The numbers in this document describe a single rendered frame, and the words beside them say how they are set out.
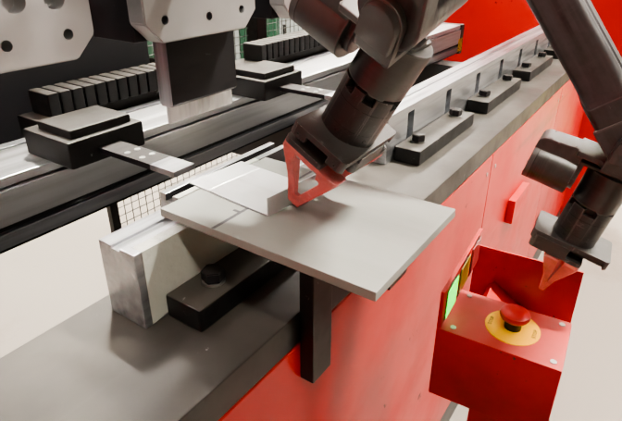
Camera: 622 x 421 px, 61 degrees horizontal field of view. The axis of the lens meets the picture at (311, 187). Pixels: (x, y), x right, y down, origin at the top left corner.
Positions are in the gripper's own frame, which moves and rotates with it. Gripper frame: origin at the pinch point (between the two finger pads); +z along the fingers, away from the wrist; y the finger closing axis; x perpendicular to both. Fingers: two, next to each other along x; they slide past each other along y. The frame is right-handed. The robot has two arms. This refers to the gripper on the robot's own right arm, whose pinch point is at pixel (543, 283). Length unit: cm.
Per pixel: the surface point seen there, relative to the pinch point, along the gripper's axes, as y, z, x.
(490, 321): 4.5, 3.5, 9.9
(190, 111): 44, -18, 30
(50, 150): 64, -4, 33
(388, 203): 20.5, -14.9, 24.1
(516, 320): 1.9, 0.2, 11.4
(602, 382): -40, 72, -81
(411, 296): 16.8, 16.2, -2.2
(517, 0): 46, -12, -188
